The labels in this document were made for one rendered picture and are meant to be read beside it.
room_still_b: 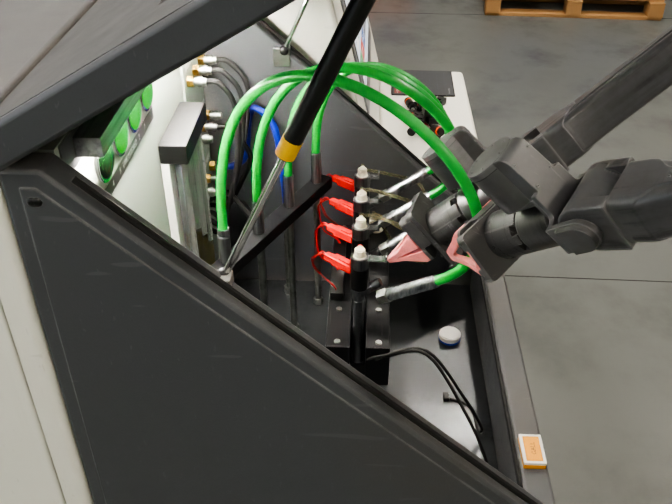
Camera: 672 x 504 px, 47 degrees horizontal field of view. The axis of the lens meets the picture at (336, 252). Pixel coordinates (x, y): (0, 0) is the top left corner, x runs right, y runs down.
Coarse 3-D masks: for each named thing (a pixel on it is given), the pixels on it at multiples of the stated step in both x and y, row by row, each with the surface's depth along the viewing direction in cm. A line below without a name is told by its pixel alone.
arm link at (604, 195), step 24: (600, 168) 74; (624, 168) 72; (648, 168) 69; (576, 192) 74; (600, 192) 72; (624, 192) 69; (648, 192) 67; (576, 216) 72; (600, 216) 70; (624, 216) 69; (648, 216) 67; (624, 240) 71; (648, 240) 70
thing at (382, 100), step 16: (272, 80) 94; (288, 80) 93; (304, 80) 92; (336, 80) 90; (352, 80) 89; (256, 96) 96; (368, 96) 89; (384, 96) 89; (240, 112) 99; (400, 112) 88; (416, 128) 88; (224, 144) 102; (432, 144) 88; (224, 160) 104; (448, 160) 89; (224, 176) 106; (464, 176) 89; (224, 192) 108; (464, 192) 90; (224, 208) 110; (480, 208) 91; (224, 224) 111; (448, 272) 98; (464, 272) 96
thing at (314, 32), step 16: (320, 0) 127; (336, 0) 135; (272, 16) 129; (288, 16) 129; (304, 16) 129; (320, 16) 129; (336, 16) 132; (288, 32) 131; (304, 32) 131; (320, 32) 131; (304, 48) 132; (320, 48) 132; (352, 96) 137
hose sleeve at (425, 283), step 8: (416, 280) 101; (424, 280) 100; (432, 280) 99; (392, 288) 103; (400, 288) 102; (408, 288) 102; (416, 288) 101; (424, 288) 100; (432, 288) 100; (392, 296) 103; (400, 296) 103
